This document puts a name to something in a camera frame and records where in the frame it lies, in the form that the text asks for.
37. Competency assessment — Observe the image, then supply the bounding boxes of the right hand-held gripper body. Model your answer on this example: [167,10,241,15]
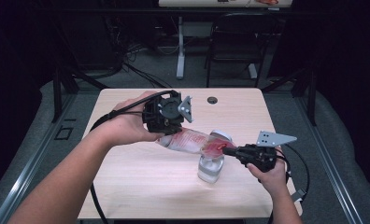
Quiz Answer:
[236,130,298,174]

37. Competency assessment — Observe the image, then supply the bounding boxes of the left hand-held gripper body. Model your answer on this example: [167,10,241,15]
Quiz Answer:
[142,90,195,135]

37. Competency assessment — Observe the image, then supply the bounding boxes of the white cup with handle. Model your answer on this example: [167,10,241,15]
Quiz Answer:
[197,130,234,184]

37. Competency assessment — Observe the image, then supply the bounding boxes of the clear red spout pouch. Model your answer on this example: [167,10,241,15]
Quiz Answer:
[156,127,237,157]

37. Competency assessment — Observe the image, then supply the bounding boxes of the person's right hand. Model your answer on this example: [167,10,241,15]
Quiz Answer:
[247,148,289,196]

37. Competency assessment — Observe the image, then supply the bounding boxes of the person's left hand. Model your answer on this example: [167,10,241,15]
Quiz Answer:
[107,91,165,147]

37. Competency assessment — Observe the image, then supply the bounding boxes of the white desk leg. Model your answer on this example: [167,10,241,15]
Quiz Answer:
[176,16,186,80]

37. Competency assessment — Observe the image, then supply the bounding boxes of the black metal stand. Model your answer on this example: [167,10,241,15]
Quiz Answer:
[261,66,318,127]
[50,62,109,124]

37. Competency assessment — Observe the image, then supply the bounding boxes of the black folding chair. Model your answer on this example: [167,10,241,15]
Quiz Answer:
[205,12,279,88]

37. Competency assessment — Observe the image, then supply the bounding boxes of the left hand-held gripper black cable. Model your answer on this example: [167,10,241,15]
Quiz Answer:
[89,89,179,224]

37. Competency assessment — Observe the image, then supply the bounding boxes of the hand-held gripper black cable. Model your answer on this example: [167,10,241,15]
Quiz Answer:
[89,89,179,224]
[268,143,311,224]

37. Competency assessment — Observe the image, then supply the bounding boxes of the black floor cables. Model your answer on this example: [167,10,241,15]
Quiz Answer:
[105,40,175,90]

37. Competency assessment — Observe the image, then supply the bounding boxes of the right hand-held gripper black cable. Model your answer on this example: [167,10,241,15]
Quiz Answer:
[268,143,311,224]

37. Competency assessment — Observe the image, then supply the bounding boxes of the grey table edge bracket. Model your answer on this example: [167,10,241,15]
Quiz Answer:
[292,189,307,202]

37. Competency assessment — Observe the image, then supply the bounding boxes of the aluminium floor rail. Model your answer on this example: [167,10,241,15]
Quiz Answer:
[293,92,364,224]
[0,92,78,224]

